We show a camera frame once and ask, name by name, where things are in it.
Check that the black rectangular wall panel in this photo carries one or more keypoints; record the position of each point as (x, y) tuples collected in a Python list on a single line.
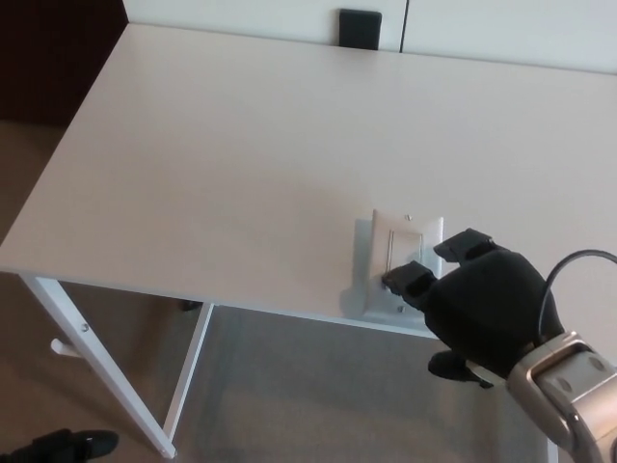
[(360, 29)]

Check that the white peg hook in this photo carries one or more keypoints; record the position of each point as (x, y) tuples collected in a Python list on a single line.
[(62, 348)]

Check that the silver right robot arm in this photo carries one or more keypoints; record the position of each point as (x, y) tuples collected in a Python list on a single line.
[(578, 386)]

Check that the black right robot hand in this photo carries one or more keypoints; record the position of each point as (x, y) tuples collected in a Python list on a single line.
[(487, 313)]

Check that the white rocker light switch plate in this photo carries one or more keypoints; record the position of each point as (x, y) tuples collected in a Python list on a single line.
[(385, 231)]

